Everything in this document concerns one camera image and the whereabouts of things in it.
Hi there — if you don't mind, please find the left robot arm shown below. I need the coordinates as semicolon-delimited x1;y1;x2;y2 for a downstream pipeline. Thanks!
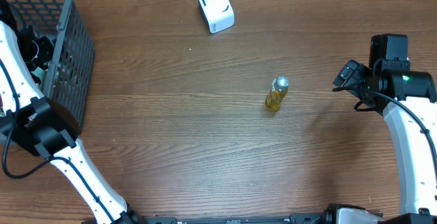
1;0;145;223

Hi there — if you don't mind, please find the white barcode scanner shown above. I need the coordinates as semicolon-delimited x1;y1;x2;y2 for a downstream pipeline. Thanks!
198;0;235;34

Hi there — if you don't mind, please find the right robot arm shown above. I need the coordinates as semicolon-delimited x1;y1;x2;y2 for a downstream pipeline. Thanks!
320;33;436;224

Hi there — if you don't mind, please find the dark grey plastic basket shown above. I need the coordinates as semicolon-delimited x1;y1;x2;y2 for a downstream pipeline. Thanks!
6;0;95;129

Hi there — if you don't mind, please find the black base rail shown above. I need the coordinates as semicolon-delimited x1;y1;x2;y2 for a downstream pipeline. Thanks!
81;212;328;224

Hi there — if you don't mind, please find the yellow drink bottle grey cap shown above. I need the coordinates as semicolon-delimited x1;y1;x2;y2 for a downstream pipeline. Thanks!
265;76;290;111

